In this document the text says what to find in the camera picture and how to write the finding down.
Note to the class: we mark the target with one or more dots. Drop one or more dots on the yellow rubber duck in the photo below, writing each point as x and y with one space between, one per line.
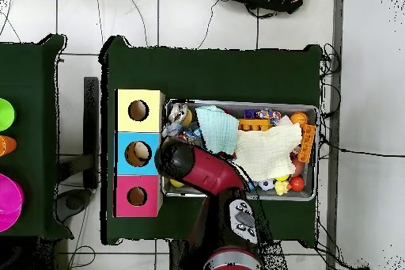
281 187

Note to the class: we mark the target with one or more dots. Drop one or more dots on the dark green table cloth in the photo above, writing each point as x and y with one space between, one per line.
221 73

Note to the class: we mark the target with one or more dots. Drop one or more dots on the wooden three-hole box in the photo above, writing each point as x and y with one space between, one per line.
139 127

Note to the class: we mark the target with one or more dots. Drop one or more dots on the orange plastic grid tray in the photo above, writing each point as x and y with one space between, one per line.
307 143

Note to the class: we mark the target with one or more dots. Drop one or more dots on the red-orange ball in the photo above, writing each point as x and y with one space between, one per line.
296 184

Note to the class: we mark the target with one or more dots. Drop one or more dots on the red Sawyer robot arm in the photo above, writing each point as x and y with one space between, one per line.
208 168

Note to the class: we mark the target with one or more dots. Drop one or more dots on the cream muslin cloth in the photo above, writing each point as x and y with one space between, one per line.
269 152

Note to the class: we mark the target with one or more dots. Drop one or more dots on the magenta plastic bowl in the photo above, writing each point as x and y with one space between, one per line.
9 200

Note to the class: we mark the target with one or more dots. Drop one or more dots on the crushed drink can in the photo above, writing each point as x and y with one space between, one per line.
177 113

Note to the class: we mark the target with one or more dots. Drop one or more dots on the orange plastic toy block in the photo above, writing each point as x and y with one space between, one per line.
253 124

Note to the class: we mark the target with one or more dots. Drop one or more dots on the green-clothed side table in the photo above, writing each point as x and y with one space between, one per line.
28 92

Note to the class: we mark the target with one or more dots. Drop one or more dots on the orange plastic cup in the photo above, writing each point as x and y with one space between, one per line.
7 145

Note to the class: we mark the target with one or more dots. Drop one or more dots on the silver mesh bin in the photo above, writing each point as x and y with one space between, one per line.
284 196

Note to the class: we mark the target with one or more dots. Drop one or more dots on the mint green muslin cloth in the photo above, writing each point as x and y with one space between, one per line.
218 130

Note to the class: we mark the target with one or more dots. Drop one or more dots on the orange toy basketball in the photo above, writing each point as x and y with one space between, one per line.
299 118

